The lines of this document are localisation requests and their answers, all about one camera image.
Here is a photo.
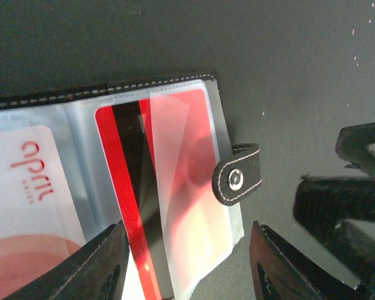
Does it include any white card with red circle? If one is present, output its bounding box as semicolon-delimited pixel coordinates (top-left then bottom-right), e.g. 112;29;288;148
0;125;86;299

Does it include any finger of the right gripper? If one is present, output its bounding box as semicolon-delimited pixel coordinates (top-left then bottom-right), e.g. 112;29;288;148
336;122;375;177
293;176;375;288

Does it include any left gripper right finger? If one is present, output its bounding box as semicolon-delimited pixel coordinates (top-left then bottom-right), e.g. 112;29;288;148
249;221;359;299

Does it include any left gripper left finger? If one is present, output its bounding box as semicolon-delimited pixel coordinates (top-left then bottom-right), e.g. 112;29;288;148
6;221;129;299

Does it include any red credit card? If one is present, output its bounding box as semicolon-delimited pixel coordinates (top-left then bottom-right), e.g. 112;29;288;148
94;82;229;299

